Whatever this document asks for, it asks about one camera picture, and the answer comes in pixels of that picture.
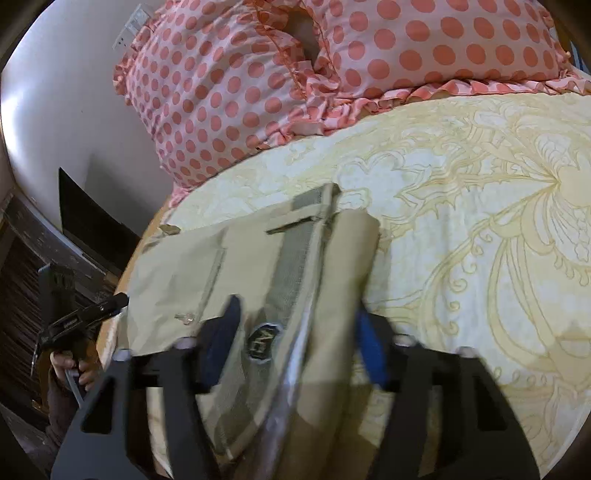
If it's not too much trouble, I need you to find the khaki beige backpack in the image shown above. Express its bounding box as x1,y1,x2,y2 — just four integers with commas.
126,182,398,480

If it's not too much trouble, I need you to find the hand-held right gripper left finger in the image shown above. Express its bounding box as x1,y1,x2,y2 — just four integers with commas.
50,294,243,480

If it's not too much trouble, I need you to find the yellow floral bed sheet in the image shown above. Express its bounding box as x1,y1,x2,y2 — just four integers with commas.
99,90,591,480

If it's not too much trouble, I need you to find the white wall socket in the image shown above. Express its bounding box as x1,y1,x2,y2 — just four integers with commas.
113,4,155,49

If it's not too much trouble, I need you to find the pink polka dot pillow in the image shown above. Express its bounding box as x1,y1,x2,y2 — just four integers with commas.
113,0,365,197
300,0,591,116

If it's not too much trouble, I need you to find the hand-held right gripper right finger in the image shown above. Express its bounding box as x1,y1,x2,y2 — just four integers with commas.
355,310,541,480

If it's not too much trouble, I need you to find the person's left hand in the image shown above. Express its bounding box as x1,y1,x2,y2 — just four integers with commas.
50,351,100,393

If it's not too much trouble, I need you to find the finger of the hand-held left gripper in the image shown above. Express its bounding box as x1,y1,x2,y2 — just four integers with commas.
74,294,130,324

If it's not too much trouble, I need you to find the dark wooden cabinet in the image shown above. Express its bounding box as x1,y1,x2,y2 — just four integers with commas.
0,191,121,444

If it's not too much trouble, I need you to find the black flat panel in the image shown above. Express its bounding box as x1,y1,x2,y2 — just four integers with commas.
58,167,141,275

